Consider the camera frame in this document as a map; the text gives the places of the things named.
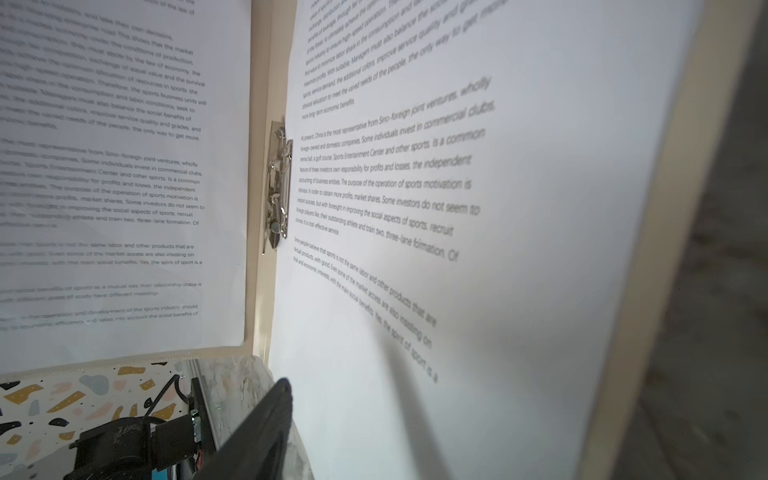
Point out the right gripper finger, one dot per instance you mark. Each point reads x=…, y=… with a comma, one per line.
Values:
x=257, y=448

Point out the silver folder clip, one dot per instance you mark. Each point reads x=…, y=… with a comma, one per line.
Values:
x=278, y=185

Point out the text printed paper sheet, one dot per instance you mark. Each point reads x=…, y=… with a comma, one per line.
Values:
x=124, y=179

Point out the beige manila folder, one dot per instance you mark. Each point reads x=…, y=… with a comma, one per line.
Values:
x=61, y=403

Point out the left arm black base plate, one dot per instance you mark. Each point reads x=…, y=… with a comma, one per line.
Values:
x=135, y=447

